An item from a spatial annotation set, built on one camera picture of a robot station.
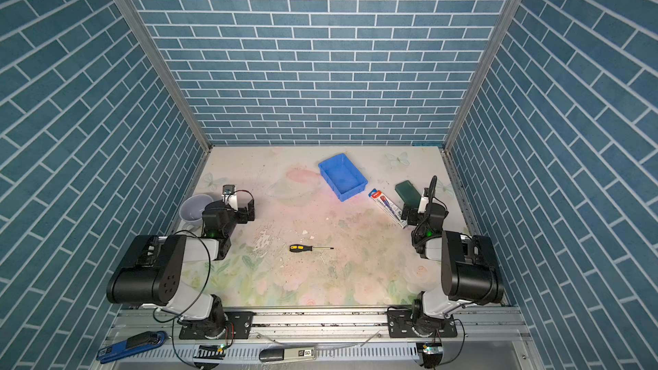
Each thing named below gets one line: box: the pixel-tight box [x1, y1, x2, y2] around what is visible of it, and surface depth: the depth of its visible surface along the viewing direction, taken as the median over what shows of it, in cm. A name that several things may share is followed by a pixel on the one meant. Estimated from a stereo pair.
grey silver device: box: [258, 346, 317, 363], surface depth 68 cm
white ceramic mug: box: [178, 193, 214, 236], surface depth 95 cm
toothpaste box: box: [368, 188, 407, 230], surface depth 101 cm
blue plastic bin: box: [317, 153, 369, 203], surface depth 111 cm
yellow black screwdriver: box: [288, 244, 335, 253], surface depth 90 cm
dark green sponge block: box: [394, 179, 422, 209], surface depth 106 cm
